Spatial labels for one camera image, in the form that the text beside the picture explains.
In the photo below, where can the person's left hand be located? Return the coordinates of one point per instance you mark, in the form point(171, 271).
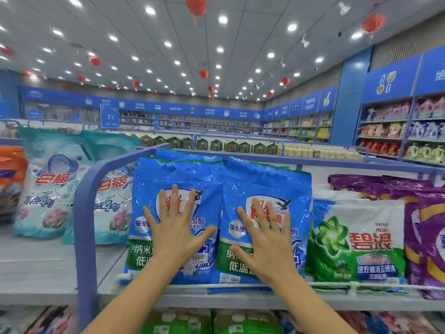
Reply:
point(175, 233)

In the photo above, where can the person's right hand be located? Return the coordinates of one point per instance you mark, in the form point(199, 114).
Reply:
point(268, 243)

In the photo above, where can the teal Baimao bag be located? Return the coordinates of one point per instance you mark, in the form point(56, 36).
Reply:
point(108, 198)

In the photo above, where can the clear green-print detergent bag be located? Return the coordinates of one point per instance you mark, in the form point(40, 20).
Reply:
point(334, 194)

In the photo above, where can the white green detergent bag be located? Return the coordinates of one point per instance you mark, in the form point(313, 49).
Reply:
point(361, 240)

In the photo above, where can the stack of green bags below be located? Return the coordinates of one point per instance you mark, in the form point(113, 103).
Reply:
point(208, 322)

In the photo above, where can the grey shelf with blue frame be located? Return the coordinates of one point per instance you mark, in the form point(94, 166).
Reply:
point(48, 264)

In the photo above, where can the pile of pink detergent bags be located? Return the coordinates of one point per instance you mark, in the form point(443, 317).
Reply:
point(375, 322)

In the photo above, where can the large orange detergent bag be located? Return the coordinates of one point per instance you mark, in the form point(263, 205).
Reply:
point(10, 181)

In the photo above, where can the person's left forearm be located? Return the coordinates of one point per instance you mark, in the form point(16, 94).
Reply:
point(129, 302)

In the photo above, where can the row of green boxes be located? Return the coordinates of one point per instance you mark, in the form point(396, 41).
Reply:
point(208, 144)

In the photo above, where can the row of pale bottles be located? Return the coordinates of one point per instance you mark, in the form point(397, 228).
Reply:
point(320, 152)

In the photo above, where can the small blue hanging sign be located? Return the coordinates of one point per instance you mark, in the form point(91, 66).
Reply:
point(109, 116)

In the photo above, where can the blue sign with utensil icons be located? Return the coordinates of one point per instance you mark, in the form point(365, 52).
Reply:
point(389, 80)

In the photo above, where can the ceiling spotlights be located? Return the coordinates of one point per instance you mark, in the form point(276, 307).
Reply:
point(222, 19)

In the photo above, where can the hanging red lanterns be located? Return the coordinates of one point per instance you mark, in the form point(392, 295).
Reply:
point(196, 4)

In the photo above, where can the blue sign white lettering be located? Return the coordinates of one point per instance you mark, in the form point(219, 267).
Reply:
point(432, 71)

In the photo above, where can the far wall racks with goods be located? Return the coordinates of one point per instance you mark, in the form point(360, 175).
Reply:
point(208, 123)

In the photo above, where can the blue wall sign band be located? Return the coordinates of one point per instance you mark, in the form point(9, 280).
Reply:
point(174, 107)

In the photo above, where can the wall rack with pink goods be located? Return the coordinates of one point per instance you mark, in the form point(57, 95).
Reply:
point(403, 132)

